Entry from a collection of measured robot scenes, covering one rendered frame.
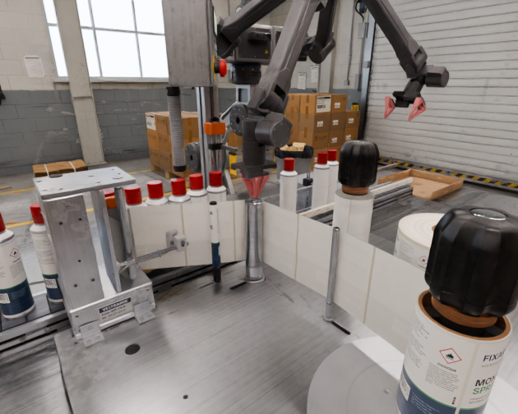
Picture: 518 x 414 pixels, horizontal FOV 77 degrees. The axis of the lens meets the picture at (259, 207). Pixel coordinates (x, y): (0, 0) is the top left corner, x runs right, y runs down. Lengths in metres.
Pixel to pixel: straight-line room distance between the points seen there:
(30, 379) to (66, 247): 0.24
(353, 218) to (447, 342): 0.40
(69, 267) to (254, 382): 0.34
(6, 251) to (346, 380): 0.60
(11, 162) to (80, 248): 5.60
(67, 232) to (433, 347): 0.51
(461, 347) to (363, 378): 0.20
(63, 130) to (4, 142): 0.80
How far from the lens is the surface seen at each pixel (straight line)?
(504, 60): 5.14
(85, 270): 0.61
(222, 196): 0.82
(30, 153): 6.16
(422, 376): 0.43
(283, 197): 0.98
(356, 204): 0.72
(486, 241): 0.34
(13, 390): 0.72
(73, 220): 0.57
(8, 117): 6.09
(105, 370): 0.60
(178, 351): 0.60
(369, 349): 0.60
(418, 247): 0.65
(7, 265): 0.73
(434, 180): 1.85
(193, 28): 0.79
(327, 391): 0.53
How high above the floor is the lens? 1.29
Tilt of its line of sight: 21 degrees down
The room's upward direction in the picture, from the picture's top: straight up
